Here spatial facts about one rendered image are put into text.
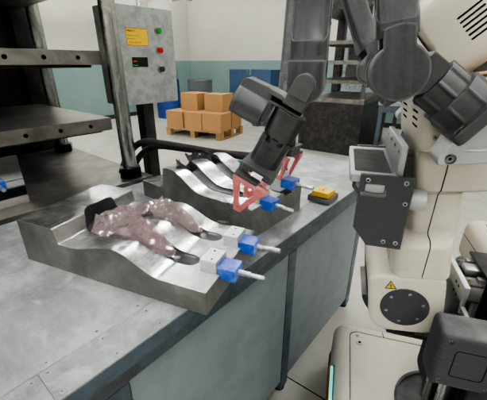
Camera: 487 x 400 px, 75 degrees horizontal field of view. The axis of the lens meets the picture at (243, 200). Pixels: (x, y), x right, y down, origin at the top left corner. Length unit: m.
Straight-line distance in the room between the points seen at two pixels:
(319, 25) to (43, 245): 0.73
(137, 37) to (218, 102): 4.28
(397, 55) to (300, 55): 0.13
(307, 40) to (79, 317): 0.63
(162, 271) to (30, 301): 0.28
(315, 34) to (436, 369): 0.70
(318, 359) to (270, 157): 1.24
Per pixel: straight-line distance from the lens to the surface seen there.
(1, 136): 1.33
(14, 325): 0.76
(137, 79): 1.60
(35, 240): 0.89
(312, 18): 0.54
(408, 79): 0.52
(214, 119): 5.62
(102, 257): 0.74
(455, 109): 0.54
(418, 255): 0.79
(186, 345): 0.82
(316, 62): 0.53
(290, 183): 0.94
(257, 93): 0.56
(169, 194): 1.09
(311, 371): 1.62
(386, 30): 0.51
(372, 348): 1.38
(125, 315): 0.69
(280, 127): 0.55
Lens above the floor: 1.25
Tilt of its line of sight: 23 degrees down
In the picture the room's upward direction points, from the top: straight up
